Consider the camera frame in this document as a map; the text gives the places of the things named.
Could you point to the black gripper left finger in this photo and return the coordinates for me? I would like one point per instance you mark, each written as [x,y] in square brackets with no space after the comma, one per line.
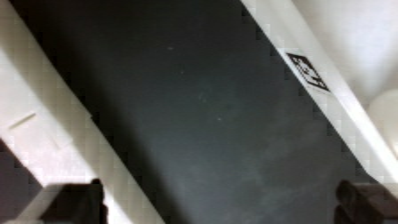
[68,204]

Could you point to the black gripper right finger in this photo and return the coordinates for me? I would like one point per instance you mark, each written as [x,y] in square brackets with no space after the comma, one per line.
[366,204]

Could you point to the white square tabletop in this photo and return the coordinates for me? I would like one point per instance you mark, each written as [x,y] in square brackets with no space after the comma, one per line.
[334,36]

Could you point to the white U-shaped fence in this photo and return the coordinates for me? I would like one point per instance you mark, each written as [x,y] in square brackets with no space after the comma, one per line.
[48,130]

